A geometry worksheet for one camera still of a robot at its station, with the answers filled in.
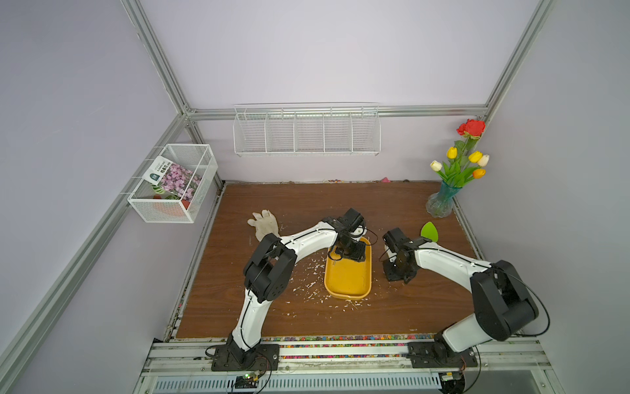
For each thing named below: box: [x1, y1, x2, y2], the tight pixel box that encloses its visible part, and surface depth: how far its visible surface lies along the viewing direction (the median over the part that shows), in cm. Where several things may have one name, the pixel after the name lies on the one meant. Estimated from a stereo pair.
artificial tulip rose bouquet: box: [429, 119, 490, 188], surface depth 91 cm
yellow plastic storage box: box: [324, 236, 373, 301], surface depth 88 cm
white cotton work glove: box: [246, 209, 280, 243], surface depth 107 cm
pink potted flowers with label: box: [141, 155, 202, 210], surface depth 75 cm
